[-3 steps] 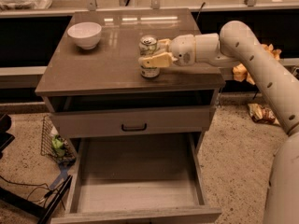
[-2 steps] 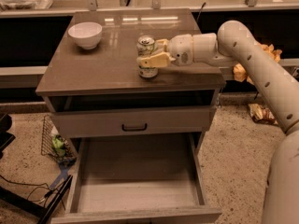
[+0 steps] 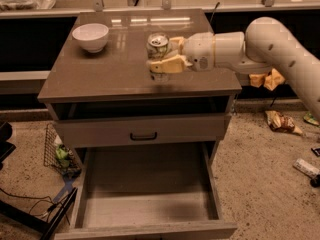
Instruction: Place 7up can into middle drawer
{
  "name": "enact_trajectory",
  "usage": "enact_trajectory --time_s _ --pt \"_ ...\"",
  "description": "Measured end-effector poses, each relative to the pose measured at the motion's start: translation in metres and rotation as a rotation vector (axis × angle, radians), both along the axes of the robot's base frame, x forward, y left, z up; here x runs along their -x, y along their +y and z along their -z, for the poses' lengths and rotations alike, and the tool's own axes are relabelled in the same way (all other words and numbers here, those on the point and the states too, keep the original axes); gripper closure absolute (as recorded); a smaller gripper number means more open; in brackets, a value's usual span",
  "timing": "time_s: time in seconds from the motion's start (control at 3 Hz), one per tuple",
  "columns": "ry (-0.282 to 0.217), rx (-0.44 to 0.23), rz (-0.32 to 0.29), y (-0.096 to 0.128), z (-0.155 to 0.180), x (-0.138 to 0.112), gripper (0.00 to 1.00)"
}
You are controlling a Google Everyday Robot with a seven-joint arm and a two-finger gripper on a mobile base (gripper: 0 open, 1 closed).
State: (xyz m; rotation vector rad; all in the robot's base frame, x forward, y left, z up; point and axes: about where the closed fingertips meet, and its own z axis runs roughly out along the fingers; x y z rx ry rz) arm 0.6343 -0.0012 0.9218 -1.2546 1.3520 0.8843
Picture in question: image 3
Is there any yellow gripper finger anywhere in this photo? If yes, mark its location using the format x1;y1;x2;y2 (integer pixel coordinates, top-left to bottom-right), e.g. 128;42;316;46
147;55;191;74
169;36;185;54

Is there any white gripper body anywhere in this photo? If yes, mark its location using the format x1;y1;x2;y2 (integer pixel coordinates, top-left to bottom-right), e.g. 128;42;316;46
182;32;214;72

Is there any green 7up soda can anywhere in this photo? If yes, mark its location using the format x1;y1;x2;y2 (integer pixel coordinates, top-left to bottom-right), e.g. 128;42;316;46
146;32;169;82

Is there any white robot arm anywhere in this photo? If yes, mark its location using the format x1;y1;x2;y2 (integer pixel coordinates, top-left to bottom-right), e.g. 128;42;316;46
146;17;320;119

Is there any grey drawer cabinet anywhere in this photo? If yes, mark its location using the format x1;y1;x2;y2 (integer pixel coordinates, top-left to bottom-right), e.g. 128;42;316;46
37;8;243;240

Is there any open grey middle drawer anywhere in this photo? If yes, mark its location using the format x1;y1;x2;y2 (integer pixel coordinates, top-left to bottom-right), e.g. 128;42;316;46
54;143;237;240

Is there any yellow crumpled cloth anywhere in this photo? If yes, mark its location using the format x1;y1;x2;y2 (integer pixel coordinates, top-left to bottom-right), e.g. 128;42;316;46
249;69;286;91

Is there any white ceramic bowl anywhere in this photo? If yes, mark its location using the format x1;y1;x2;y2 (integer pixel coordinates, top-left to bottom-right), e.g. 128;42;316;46
72;23;109;53

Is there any brown chip bag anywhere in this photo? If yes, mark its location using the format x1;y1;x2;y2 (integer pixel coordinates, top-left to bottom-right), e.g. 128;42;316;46
265;110;303;135

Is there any green snack bag on floor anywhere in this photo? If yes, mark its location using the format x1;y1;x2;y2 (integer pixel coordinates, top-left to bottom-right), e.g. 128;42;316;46
303;112;320;127

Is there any green snack bag in basket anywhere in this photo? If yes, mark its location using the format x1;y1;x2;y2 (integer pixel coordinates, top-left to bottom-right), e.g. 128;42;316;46
55;146;70;168

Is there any small black object right edge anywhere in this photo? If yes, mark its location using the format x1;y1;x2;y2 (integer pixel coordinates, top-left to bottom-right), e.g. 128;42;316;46
311;148;320;157

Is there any blue tape on floor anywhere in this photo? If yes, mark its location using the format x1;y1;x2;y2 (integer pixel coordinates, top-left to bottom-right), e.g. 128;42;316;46
53;177;75;203

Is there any white wrapped snack bar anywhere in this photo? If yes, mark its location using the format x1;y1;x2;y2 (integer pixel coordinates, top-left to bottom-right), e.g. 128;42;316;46
293;158;320;179

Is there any black object at left edge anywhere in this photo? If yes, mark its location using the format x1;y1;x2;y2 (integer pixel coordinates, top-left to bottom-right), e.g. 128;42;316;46
0;122;16;170

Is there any black metal stand leg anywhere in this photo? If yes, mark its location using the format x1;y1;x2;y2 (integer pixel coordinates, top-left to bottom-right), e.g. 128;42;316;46
0;187;78;240

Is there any black drawer handle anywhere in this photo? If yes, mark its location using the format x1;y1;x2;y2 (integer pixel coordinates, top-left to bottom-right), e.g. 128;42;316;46
130;132;158;141

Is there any wire mesh basket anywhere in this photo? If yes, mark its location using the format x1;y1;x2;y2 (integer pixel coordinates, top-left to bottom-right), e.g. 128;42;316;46
44;124;81;178

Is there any black cable on floor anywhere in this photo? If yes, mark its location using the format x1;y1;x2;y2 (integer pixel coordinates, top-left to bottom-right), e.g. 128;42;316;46
0;186;71;226

